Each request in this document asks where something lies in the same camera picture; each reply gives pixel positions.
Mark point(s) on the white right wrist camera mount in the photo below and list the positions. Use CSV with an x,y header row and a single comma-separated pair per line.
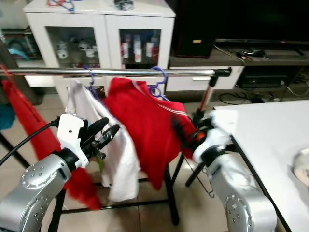
x,y
219,121

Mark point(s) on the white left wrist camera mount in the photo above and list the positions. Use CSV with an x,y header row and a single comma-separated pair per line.
x,y
70,133

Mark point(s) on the plain white shirt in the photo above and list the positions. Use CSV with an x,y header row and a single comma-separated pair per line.
x,y
120,169

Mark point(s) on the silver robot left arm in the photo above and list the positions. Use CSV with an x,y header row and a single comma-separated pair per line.
x,y
38,183

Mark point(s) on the plain red shirt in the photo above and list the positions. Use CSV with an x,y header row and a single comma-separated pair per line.
x,y
29,121

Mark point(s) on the black amplifier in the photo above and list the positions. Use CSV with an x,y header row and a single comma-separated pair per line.
x,y
265,77

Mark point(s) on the white glass-door cabinet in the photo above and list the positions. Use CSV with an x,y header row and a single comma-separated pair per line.
x,y
106,21

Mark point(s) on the black television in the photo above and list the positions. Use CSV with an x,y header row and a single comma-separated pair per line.
x,y
260,19

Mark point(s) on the blue plastic hanger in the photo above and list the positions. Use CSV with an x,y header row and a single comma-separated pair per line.
x,y
165,73
92,78

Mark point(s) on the black clothes rack chrome rail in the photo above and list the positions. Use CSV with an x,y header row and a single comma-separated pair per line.
x,y
125,71

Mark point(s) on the black speaker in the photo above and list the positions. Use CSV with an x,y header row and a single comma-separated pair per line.
x,y
193,29

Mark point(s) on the red shirt white collar trim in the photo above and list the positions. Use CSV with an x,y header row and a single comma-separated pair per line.
x,y
149,125

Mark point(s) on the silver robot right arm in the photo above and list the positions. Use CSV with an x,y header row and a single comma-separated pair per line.
x,y
236,188

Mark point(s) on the small black device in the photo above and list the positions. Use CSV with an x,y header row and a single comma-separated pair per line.
x,y
251,52

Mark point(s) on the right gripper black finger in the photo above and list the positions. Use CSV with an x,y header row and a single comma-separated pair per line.
x,y
176,126
183,137

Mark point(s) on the dark metal ornament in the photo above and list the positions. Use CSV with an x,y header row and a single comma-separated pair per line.
x,y
123,4

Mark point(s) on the red and blue hanger bundle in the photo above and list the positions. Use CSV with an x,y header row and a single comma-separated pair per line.
x,y
65,5

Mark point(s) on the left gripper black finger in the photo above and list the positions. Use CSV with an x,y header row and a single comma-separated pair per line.
x,y
108,134
97,126

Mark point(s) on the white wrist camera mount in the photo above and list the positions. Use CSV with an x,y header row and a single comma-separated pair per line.
x,y
219,121
70,133

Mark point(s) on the teal floor mat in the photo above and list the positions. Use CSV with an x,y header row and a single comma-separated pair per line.
x,y
6,116

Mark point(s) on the cream cloth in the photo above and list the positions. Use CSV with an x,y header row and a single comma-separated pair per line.
x,y
301,164

